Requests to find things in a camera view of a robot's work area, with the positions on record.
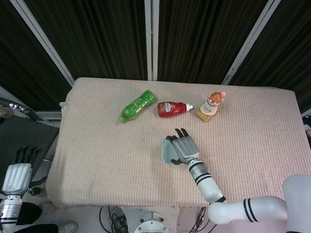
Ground white shoe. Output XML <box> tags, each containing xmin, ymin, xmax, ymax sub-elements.
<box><xmin>57</xmin><ymin>220</ymin><xmax>79</xmax><ymax>233</ymax></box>

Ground dark curtain panel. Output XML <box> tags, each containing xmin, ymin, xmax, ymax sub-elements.
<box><xmin>157</xmin><ymin>0</ymin><xmax>271</xmax><ymax>85</ymax></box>
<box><xmin>228</xmin><ymin>0</ymin><xmax>311</xmax><ymax>113</ymax></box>
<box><xmin>0</xmin><ymin>0</ymin><xmax>71</xmax><ymax>113</ymax></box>
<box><xmin>24</xmin><ymin>0</ymin><xmax>149</xmax><ymax>81</ymax></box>

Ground chrome metal handle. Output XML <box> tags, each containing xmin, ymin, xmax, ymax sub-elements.
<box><xmin>0</xmin><ymin>97</ymin><xmax>40</xmax><ymax>121</ymax></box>

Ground green plastic drink bottle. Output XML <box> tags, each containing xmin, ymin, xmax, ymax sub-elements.
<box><xmin>118</xmin><ymin>89</ymin><xmax>156</xmax><ymax>123</ymax></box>

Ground light blue plastic tray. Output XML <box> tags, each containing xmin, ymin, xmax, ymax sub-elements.
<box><xmin>162</xmin><ymin>135</ymin><xmax>181</xmax><ymax>166</ymax></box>

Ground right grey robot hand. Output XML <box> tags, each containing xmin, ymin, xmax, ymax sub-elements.
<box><xmin>166</xmin><ymin>128</ymin><xmax>201</xmax><ymax>166</ymax></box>

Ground black mesh panel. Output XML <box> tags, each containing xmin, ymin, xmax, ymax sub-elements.
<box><xmin>0</xmin><ymin>116</ymin><xmax>60</xmax><ymax>187</ymax></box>

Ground brown and pink turtle toy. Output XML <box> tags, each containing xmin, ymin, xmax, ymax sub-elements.
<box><xmin>206</xmin><ymin>91</ymin><xmax>227</xmax><ymax>106</ymax></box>

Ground grey round robot base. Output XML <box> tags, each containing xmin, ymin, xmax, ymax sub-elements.
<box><xmin>134</xmin><ymin>207</ymin><xmax>171</xmax><ymax>233</ymax></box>

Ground red ketchup squeeze bottle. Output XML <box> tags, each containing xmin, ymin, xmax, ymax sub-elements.
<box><xmin>157</xmin><ymin>101</ymin><xmax>194</xmax><ymax>119</ymax></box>

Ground black trouser leg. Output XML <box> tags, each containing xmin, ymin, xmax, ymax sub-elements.
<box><xmin>13</xmin><ymin>200</ymin><xmax>60</xmax><ymax>233</ymax></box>

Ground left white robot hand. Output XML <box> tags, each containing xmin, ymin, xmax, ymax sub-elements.
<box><xmin>1</xmin><ymin>146</ymin><xmax>48</xmax><ymax>196</ymax></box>

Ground black cable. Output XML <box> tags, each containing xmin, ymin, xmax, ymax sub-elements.
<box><xmin>190</xmin><ymin>206</ymin><xmax>221</xmax><ymax>233</ymax></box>
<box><xmin>99</xmin><ymin>205</ymin><xmax>128</xmax><ymax>233</ymax></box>

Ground white paper cup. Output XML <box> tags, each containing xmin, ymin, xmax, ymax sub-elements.
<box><xmin>199</xmin><ymin>97</ymin><xmax>221</xmax><ymax>116</ymax></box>

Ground white frame post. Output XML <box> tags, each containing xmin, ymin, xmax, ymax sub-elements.
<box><xmin>9</xmin><ymin>0</ymin><xmax>75</xmax><ymax>87</ymax></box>
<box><xmin>144</xmin><ymin>0</ymin><xmax>160</xmax><ymax>82</ymax></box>
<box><xmin>222</xmin><ymin>0</ymin><xmax>284</xmax><ymax>86</ymax></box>

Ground beige waffle-weave tablecloth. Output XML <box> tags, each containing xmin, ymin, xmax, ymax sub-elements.
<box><xmin>45</xmin><ymin>77</ymin><xmax>311</xmax><ymax>210</ymax></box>

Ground yellow sponge with green pad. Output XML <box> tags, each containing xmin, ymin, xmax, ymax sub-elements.
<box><xmin>195</xmin><ymin>106</ymin><xmax>223</xmax><ymax>122</ymax></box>

